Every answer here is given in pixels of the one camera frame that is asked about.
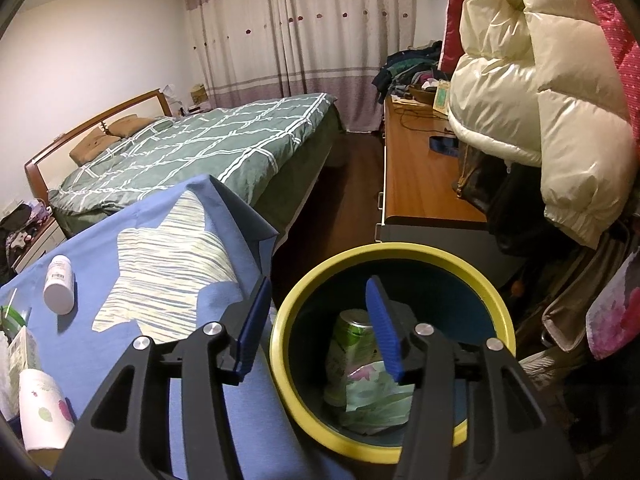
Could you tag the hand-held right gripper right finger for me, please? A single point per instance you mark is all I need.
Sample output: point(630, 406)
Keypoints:
point(385, 330)

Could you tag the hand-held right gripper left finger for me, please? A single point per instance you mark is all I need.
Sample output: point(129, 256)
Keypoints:
point(252, 327)

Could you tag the green and white drink can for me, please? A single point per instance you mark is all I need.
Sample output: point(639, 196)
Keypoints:
point(350, 340)

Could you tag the blue bin with yellow rim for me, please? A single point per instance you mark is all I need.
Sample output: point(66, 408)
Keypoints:
point(300, 310)

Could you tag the light green plastic packet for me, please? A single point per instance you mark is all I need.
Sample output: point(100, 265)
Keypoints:
point(375, 400)

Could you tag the white pill bottle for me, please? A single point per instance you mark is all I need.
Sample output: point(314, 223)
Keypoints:
point(59, 285)

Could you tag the white paper cup pink spot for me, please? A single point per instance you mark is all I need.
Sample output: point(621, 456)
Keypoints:
point(42, 405)

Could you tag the green and white tissue box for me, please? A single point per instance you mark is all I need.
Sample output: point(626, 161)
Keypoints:
point(20, 355)

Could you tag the clear jar with green band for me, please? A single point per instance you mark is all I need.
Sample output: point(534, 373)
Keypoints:
point(12, 317)

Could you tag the blue tablecloth with star print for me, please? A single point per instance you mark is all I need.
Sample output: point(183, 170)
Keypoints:
point(150, 260)

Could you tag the wooden desk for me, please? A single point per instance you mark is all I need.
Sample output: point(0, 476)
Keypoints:
point(420, 170)

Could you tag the bed with green checked duvet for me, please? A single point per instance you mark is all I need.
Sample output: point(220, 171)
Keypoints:
point(200, 145)

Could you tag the pink floral bag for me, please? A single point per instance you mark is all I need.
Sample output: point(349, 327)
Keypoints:
point(615, 310)

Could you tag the white nightstand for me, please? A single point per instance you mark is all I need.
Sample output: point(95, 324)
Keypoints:
point(35, 245)

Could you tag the brown pillow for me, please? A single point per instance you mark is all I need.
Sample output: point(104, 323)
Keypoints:
point(90, 147)
point(127, 125)

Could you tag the small green and white box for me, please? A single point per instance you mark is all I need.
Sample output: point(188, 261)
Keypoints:
point(442, 97)

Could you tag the small yellow tissue box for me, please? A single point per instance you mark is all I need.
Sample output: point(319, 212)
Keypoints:
point(199, 94)

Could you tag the pile of dark clothes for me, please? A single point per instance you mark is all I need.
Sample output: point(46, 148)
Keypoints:
point(17, 227)

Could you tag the pile of clothes on desk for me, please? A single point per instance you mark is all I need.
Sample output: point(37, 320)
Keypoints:
point(410, 67)

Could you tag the cream puffer jacket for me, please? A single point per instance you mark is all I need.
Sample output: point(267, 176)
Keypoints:
point(540, 85)

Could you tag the pink and white curtain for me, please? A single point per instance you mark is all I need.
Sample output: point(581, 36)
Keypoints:
point(300, 35)

